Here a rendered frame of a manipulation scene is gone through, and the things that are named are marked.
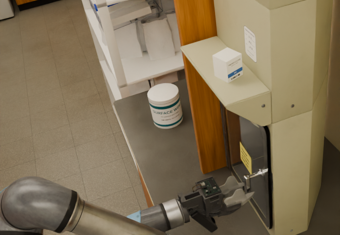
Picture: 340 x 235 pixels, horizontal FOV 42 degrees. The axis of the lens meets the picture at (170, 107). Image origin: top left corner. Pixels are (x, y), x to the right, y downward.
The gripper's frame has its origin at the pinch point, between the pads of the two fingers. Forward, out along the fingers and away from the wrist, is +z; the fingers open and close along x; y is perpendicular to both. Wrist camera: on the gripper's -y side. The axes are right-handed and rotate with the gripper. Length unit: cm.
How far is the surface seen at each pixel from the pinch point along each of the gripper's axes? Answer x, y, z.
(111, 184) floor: 141, -115, -38
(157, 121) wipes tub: 66, -17, -11
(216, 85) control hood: 3.5, 36.4, -4.4
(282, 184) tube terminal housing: -5.2, 4.0, 8.1
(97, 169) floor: 160, -115, -44
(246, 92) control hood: -3.0, 36.4, 0.3
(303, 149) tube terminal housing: -5.2, 14.4, 14.4
